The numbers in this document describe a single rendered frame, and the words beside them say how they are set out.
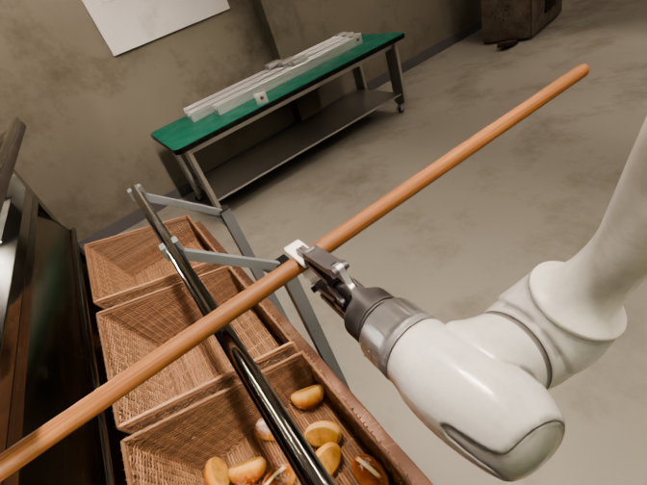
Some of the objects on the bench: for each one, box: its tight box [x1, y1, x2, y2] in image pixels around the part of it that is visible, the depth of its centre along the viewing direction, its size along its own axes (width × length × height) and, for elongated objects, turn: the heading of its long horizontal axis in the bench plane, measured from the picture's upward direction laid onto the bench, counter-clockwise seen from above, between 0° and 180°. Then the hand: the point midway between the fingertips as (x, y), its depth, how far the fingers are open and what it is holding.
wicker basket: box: [95, 266, 306, 456], centre depth 130 cm, size 49×56×28 cm
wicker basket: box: [84, 215, 235, 337], centre depth 178 cm, size 49×56×28 cm
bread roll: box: [352, 454, 389, 485], centre depth 93 cm, size 10×7×6 cm, turn 65°
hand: (304, 261), depth 66 cm, fingers closed on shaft, 3 cm apart
